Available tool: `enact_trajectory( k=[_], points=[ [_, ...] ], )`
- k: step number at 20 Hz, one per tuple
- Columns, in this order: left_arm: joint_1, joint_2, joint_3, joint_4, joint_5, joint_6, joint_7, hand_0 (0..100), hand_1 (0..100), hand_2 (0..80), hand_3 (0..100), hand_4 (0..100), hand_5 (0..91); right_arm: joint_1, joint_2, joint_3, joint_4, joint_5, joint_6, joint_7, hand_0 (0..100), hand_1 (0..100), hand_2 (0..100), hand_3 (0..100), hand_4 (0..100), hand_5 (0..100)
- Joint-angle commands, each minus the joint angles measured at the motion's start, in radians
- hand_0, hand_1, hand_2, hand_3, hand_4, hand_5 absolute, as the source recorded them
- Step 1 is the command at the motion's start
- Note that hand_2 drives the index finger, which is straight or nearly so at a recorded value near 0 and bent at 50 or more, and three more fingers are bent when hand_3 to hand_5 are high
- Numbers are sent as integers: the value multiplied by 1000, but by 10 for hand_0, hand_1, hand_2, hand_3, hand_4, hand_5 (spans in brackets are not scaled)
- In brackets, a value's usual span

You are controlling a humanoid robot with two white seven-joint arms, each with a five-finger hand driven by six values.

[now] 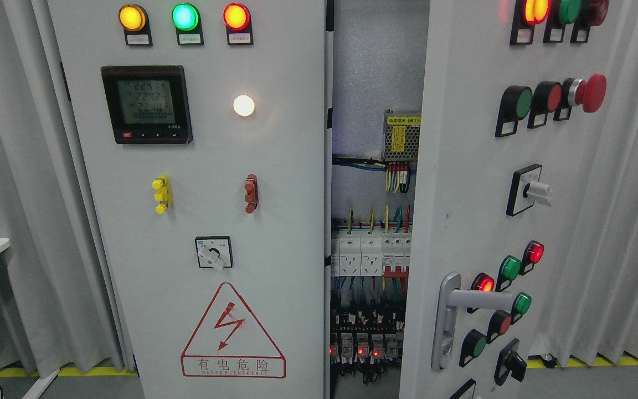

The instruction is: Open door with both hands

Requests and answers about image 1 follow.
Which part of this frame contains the grey cabinet door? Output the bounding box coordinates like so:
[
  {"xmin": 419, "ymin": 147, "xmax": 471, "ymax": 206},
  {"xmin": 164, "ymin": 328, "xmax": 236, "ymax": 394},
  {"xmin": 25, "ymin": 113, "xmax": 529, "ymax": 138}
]
[
  {"xmin": 48, "ymin": 1, "xmax": 327, "ymax": 398},
  {"xmin": 399, "ymin": 1, "xmax": 618, "ymax": 398}
]

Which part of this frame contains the red indicator light left door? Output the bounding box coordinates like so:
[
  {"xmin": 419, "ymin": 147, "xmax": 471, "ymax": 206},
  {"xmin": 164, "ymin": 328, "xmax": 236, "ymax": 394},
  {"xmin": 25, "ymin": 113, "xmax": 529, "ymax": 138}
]
[{"xmin": 223, "ymin": 2, "xmax": 254, "ymax": 46}]

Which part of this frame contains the green indicator light left door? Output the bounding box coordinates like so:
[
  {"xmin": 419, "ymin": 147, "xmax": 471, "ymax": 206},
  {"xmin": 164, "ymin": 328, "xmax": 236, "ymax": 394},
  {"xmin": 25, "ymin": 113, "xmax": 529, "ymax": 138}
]
[{"xmin": 171, "ymin": 3, "xmax": 204, "ymax": 46}]

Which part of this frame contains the yellow indicator light left door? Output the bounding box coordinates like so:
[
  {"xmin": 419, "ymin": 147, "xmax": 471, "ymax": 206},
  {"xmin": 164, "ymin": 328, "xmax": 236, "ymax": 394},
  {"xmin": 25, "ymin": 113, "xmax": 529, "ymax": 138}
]
[{"xmin": 117, "ymin": 3, "xmax": 153, "ymax": 46}]

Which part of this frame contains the white circuit breaker row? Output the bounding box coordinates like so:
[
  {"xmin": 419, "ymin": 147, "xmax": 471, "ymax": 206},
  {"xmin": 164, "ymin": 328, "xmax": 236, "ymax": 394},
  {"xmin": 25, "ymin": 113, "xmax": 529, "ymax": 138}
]
[{"xmin": 330, "ymin": 230, "xmax": 413, "ymax": 278}]

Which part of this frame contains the metal mesh power supply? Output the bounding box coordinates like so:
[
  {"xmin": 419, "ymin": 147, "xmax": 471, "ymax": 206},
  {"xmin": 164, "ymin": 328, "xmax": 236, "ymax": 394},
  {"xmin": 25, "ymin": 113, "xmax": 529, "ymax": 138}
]
[{"xmin": 382, "ymin": 109, "xmax": 422, "ymax": 162}]

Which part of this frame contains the white glowing indicator light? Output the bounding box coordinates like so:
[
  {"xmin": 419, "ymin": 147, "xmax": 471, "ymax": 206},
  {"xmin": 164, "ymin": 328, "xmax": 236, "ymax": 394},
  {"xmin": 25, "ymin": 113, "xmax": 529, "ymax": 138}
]
[{"xmin": 233, "ymin": 94, "xmax": 256, "ymax": 117}]

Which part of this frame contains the lower relay terminal row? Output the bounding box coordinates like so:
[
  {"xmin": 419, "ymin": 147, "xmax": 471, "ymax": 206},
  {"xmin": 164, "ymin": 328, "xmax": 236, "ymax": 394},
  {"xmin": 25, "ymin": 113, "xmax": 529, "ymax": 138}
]
[{"xmin": 330, "ymin": 299, "xmax": 407, "ymax": 383}]

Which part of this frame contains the red electric danger warning sticker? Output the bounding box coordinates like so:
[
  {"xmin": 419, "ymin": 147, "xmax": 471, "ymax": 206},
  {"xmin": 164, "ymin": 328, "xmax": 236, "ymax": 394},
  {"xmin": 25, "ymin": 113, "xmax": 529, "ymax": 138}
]
[{"xmin": 181, "ymin": 282, "xmax": 286, "ymax": 378}]

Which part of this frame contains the black digital power meter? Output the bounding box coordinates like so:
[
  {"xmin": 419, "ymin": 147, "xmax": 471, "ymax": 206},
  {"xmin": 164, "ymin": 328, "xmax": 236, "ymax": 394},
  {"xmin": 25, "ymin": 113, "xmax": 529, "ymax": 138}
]
[{"xmin": 101, "ymin": 65, "xmax": 193, "ymax": 145}]

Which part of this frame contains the red mushroom emergency stop button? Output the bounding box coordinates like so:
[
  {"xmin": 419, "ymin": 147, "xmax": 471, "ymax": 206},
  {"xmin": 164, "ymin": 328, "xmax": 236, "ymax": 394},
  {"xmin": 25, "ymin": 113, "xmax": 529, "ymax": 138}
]
[{"xmin": 553, "ymin": 74, "xmax": 607, "ymax": 121}]

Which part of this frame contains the left grey curtain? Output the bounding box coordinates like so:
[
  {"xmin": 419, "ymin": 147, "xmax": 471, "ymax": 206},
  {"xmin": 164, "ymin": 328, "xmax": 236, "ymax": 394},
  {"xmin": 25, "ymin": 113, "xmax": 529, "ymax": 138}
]
[{"xmin": 0, "ymin": 1, "xmax": 134, "ymax": 376}]

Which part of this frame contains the grey curtain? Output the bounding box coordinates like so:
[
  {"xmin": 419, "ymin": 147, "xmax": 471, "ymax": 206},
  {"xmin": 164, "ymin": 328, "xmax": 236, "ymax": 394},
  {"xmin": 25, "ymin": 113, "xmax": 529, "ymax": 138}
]
[
  {"xmin": 526, "ymin": 1, "xmax": 638, "ymax": 365},
  {"xmin": 0, "ymin": 1, "xmax": 134, "ymax": 376}
]

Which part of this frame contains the right grey curtain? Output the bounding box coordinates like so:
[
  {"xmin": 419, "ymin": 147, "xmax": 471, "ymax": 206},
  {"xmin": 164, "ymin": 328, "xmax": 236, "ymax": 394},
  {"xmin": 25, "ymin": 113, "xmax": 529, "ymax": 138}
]
[{"xmin": 526, "ymin": 1, "xmax": 638, "ymax": 365}]

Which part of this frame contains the red terminal post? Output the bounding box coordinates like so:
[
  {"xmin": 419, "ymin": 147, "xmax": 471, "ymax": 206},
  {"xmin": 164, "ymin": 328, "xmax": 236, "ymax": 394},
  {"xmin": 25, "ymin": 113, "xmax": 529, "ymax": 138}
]
[{"xmin": 244, "ymin": 173, "xmax": 259, "ymax": 214}]

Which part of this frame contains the left door rotary selector switch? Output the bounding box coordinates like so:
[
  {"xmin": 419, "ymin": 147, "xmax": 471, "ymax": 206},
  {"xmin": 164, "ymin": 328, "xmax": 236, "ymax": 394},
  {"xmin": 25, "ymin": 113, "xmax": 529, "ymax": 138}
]
[{"xmin": 194, "ymin": 236, "xmax": 234, "ymax": 270}]

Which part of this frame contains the yellow terminal post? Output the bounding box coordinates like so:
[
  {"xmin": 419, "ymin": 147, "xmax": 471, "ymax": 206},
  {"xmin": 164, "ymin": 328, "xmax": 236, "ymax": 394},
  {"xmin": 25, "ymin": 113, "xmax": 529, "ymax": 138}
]
[{"xmin": 151, "ymin": 174, "xmax": 172, "ymax": 214}]

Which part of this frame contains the silver door lever handle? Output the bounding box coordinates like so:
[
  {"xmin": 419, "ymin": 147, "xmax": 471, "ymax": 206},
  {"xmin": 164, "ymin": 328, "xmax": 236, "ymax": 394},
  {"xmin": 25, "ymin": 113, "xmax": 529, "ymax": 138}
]
[{"xmin": 431, "ymin": 272, "xmax": 518, "ymax": 373}]

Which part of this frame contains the right door white selector switch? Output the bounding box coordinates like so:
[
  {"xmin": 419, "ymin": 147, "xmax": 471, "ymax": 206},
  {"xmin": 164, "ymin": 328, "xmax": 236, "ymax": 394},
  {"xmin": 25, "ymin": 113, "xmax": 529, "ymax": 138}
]
[{"xmin": 506, "ymin": 163, "xmax": 553, "ymax": 217}]

